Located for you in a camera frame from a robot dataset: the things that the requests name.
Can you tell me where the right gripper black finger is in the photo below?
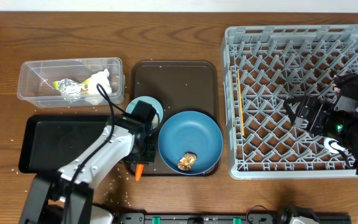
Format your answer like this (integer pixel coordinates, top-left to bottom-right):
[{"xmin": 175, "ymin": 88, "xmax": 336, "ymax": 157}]
[
  {"xmin": 284, "ymin": 105, "xmax": 305, "ymax": 126},
  {"xmin": 283, "ymin": 95, "xmax": 313, "ymax": 107}
]

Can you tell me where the orange carrot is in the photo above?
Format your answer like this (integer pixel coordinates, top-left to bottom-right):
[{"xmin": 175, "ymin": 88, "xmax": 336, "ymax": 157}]
[{"xmin": 135, "ymin": 163, "xmax": 145, "ymax": 182}]

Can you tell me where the light blue rice bowl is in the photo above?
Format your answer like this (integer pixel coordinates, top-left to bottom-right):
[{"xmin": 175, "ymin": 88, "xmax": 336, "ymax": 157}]
[{"xmin": 126, "ymin": 96, "xmax": 163, "ymax": 130}]

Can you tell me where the light blue cup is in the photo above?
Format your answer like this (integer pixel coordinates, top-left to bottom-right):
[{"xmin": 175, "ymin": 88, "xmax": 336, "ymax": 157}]
[{"xmin": 323, "ymin": 137, "xmax": 346, "ymax": 154}]

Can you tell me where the dark blue plate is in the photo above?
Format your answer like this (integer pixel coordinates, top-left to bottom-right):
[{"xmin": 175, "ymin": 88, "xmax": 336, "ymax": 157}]
[{"xmin": 158, "ymin": 111, "xmax": 223, "ymax": 175}]

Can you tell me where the white tissue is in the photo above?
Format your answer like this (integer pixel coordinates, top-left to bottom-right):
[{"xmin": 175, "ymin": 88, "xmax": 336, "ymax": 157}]
[{"xmin": 85, "ymin": 68, "xmax": 112, "ymax": 105}]

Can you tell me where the yellow snack wrapper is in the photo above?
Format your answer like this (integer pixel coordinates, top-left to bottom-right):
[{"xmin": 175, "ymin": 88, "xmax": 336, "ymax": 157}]
[{"xmin": 53, "ymin": 78, "xmax": 98, "ymax": 95}]

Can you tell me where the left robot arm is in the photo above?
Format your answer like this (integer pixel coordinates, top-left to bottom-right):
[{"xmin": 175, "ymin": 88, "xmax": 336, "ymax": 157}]
[{"xmin": 19, "ymin": 113, "xmax": 160, "ymax": 223}]

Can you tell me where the grey dishwasher rack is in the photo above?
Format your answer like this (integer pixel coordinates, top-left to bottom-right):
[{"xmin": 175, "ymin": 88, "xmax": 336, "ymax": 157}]
[{"xmin": 221, "ymin": 24, "xmax": 358, "ymax": 180}]

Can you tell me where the black waste bin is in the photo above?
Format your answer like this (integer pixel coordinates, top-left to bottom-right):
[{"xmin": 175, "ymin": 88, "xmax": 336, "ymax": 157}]
[{"xmin": 18, "ymin": 114, "xmax": 109, "ymax": 174}]

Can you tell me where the wooden chopstick right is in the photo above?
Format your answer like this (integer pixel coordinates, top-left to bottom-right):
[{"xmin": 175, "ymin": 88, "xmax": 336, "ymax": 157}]
[{"xmin": 239, "ymin": 93, "xmax": 245, "ymax": 137}]

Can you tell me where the wooden chopstick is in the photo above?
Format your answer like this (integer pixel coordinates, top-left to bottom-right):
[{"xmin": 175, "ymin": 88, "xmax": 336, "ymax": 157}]
[
  {"xmin": 239, "ymin": 93, "xmax": 245, "ymax": 137},
  {"xmin": 236, "ymin": 69, "xmax": 244, "ymax": 126}
]

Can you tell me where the wooden chopstick left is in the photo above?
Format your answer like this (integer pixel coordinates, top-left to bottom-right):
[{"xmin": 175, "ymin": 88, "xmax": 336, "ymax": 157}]
[{"xmin": 236, "ymin": 69, "xmax": 244, "ymax": 126}]

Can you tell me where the brown serving tray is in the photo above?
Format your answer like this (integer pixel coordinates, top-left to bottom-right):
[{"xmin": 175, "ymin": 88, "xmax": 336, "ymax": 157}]
[{"xmin": 131, "ymin": 61, "xmax": 219, "ymax": 177}]

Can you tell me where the crumpled silver foil ball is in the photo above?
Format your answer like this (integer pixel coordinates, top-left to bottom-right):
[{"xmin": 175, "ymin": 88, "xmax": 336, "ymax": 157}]
[{"xmin": 55, "ymin": 78, "xmax": 81, "ymax": 101}]

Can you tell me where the clear plastic bin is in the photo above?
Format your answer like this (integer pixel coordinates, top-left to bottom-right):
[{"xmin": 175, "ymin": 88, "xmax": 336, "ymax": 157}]
[{"xmin": 17, "ymin": 57, "xmax": 125, "ymax": 108}]

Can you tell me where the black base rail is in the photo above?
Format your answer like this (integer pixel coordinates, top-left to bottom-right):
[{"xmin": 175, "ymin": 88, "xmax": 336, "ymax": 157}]
[{"xmin": 94, "ymin": 205, "xmax": 352, "ymax": 224}]

